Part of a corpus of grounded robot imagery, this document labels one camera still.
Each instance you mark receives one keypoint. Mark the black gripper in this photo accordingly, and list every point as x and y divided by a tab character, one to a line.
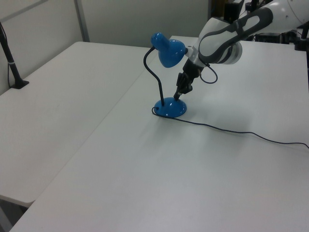
193	69

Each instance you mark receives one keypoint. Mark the blue gooseneck desk lamp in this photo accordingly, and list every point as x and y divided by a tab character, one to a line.
172	51

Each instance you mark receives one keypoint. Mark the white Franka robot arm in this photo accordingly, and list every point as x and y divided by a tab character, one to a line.
217	41

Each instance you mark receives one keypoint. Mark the black equipment rack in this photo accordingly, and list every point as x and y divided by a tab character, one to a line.
231	10

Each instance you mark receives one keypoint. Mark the black electronics box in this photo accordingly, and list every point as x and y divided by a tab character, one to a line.
268	37

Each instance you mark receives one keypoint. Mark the black clamp stand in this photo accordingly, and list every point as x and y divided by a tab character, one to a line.
301	41

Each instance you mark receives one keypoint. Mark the grey metal partition post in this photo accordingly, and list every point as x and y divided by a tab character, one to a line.
82	21

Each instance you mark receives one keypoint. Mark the black camera pole with clamp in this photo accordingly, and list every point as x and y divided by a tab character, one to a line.
11	65

